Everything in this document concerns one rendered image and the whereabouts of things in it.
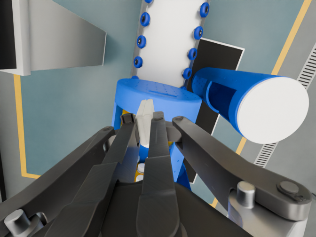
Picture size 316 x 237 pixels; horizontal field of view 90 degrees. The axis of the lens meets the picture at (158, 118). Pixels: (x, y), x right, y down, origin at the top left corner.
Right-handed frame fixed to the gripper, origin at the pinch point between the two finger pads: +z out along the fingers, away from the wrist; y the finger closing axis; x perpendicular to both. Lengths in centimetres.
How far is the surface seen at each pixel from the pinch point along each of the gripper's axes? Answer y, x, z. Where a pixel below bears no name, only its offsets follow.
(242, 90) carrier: 35, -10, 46
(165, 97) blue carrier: 3.0, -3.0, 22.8
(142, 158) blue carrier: -11, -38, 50
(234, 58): 71, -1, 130
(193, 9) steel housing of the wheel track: 19, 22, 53
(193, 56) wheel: 16, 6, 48
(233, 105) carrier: 31, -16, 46
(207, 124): 45, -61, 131
